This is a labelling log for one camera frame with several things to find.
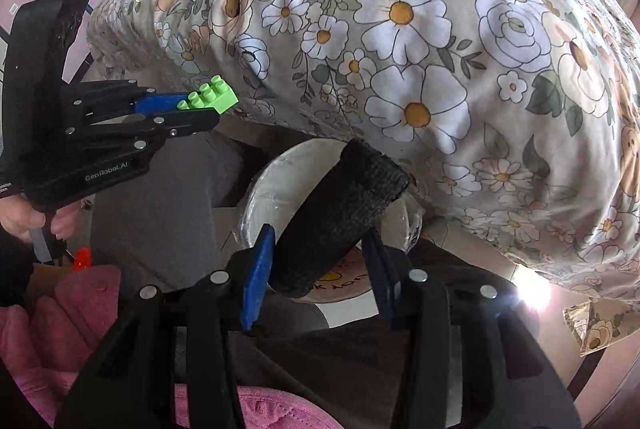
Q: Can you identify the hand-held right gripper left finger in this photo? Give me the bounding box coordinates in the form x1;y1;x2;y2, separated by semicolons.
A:
54;224;277;429

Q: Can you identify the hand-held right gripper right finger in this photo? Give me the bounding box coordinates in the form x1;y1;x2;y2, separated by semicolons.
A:
361;229;583;429

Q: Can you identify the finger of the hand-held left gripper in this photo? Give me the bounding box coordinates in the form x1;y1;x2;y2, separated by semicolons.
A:
65;109;222;150
65;79;193;126

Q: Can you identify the light green building block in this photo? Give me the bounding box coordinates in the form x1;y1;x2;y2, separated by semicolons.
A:
176;75;239;114

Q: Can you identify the black fabric roll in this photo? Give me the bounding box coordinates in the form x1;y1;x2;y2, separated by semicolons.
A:
270;139;412;300

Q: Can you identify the white trash bin with liner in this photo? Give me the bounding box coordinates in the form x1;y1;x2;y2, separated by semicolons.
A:
239;140;425;307

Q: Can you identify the person's left hand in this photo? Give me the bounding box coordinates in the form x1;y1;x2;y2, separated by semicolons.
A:
0;196;81;244

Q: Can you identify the person's right leg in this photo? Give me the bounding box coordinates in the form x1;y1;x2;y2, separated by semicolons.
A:
220;254;501;429

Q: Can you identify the person's leg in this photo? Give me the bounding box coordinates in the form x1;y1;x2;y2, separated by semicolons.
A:
85;129;281;290
220;254;501;429

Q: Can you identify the person's left leg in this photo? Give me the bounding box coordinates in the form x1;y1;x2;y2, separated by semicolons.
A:
85;129;281;290

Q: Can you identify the pink quilted jacket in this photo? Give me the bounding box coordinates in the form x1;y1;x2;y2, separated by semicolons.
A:
0;266;351;429

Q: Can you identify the floral printed tablecloth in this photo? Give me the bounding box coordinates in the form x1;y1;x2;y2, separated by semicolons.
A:
85;0;640;355

